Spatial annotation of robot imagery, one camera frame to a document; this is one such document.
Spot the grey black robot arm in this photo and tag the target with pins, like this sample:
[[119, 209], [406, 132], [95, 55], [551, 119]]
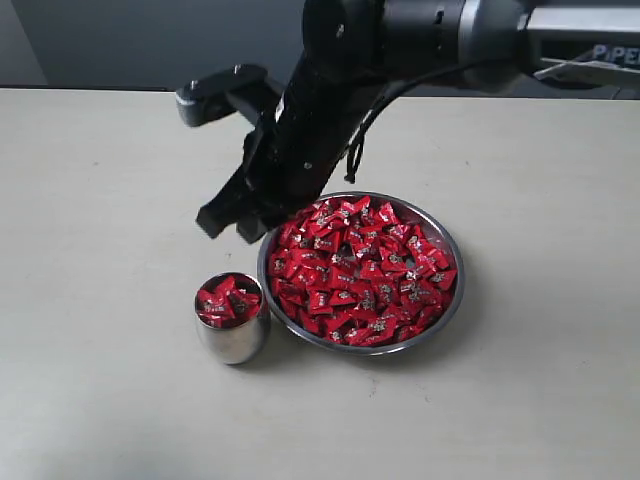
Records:
[[360, 56]]

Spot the steel bowl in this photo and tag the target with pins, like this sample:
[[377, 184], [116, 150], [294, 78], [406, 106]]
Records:
[[362, 273]]

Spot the red candy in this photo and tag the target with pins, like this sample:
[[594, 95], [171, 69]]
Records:
[[216, 297], [224, 319], [245, 305]]

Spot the steel cup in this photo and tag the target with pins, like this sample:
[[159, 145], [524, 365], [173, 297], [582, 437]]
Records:
[[240, 344]]

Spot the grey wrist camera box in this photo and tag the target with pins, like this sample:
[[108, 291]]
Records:
[[239, 89]]

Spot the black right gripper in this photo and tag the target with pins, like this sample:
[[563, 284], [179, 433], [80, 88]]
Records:
[[295, 153]]

